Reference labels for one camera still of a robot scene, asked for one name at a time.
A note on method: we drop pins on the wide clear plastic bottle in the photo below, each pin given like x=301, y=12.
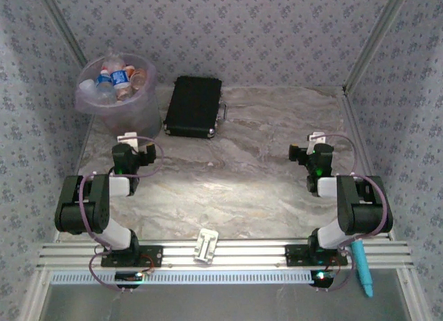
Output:
x=87, y=87

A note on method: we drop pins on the cyan marker pen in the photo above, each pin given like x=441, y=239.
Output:
x=363, y=272

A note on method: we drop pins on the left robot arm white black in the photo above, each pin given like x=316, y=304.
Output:
x=117, y=236

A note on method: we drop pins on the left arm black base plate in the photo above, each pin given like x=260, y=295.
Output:
x=154, y=255

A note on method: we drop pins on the white plastic bracket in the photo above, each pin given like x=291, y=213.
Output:
x=206, y=245

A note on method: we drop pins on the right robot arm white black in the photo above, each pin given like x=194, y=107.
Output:
x=332, y=236

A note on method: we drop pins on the black hard case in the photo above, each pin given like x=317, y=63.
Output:
x=194, y=106

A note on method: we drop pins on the clear bottle red label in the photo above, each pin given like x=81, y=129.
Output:
x=113, y=62

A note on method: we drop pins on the aluminium frame post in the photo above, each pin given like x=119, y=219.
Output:
x=386, y=23

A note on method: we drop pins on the aluminium table edge rail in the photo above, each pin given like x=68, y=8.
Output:
x=346, y=97

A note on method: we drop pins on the brown white label bottle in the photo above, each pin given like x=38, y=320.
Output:
x=129, y=71

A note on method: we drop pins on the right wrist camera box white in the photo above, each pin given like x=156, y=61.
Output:
x=318, y=136

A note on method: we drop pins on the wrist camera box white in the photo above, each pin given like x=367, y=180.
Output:
x=318, y=136
x=127, y=138

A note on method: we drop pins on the black controller board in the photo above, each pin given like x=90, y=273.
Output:
x=128, y=276
x=322, y=277

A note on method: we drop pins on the small blue label bottle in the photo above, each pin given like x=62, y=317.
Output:
x=104, y=81

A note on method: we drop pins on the left black controller board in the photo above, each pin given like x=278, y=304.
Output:
x=128, y=276

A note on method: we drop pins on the translucent purple plastic bin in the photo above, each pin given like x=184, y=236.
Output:
x=138, y=117

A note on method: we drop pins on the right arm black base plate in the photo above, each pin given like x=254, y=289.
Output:
x=294, y=255

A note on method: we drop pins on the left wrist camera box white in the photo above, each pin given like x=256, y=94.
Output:
x=127, y=138

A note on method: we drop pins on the right black controller board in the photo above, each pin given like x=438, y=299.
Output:
x=322, y=277

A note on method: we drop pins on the aluminium mounting rail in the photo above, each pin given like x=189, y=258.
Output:
x=242, y=252

